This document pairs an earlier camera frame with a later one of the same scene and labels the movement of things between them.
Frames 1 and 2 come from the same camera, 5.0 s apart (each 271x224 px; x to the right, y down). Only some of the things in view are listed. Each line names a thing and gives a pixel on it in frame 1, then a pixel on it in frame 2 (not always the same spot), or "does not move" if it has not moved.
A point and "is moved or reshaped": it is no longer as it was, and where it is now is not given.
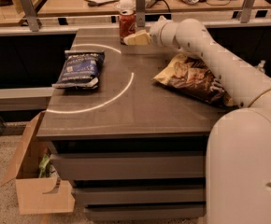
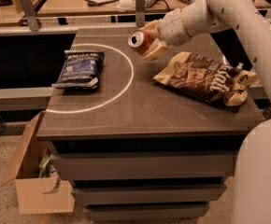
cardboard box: [36, 194] does not move
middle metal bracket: [140, 4] does not move
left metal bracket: [29, 10] does not move
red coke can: [127, 21] is moved or reshaped
